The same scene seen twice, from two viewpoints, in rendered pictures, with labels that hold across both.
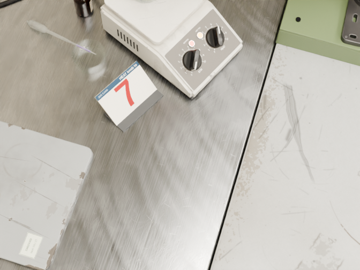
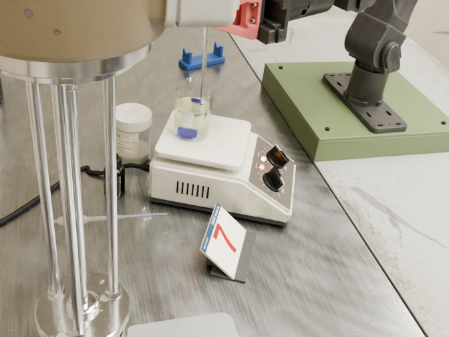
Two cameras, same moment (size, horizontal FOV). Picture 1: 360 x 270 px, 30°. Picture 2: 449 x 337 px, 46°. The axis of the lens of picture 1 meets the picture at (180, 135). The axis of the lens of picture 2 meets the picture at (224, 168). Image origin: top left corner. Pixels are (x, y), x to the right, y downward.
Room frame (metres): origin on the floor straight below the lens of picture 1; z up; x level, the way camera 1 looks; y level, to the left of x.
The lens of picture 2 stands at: (0.07, 0.38, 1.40)
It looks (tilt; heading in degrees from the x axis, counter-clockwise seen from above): 36 degrees down; 326
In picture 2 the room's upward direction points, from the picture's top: 8 degrees clockwise
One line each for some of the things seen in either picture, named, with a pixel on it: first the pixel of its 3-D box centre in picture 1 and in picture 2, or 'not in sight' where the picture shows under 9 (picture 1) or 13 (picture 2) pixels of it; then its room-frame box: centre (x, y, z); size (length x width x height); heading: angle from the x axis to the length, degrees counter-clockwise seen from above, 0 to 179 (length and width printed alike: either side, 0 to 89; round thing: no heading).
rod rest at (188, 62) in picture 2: not in sight; (202, 55); (0.97, -0.14, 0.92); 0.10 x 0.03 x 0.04; 97
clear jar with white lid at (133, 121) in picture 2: not in sight; (131, 135); (0.71, 0.12, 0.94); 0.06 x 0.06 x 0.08
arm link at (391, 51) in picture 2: not in sight; (375, 50); (0.66, -0.29, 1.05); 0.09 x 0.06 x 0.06; 6
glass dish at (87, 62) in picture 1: (89, 56); (154, 225); (0.54, 0.15, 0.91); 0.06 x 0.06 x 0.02
